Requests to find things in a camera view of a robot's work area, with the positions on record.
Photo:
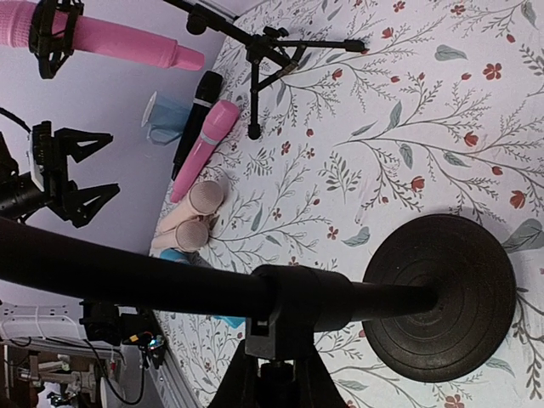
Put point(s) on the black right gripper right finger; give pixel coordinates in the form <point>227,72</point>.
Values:
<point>313,384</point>

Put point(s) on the blue ceramic mug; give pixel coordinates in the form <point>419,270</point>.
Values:
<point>164,119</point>

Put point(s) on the black microphone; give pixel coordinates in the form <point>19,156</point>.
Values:
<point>206,95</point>

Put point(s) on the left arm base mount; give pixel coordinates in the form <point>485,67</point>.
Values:
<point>104,321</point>

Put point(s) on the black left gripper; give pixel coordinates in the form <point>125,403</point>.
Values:
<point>61,195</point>

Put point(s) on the pink microphone in shock mount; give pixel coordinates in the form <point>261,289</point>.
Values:
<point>53,30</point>

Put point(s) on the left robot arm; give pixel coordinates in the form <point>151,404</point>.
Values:
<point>16,187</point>

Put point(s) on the pink microphone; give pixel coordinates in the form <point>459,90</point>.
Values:
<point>53,30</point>
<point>216,125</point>

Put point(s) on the beige microphone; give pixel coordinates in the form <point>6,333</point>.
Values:
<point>188,236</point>
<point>203,199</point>

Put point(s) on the black straight stand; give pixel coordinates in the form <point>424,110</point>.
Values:
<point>437,299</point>

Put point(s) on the black tripod shock mount stand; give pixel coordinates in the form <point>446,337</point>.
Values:
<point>270,54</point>

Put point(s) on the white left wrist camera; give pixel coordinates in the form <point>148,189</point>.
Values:
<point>34,158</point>

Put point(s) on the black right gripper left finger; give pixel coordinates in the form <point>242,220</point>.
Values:
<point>239,385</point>

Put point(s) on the aluminium front frame rail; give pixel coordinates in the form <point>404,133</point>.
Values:
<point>166,373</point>

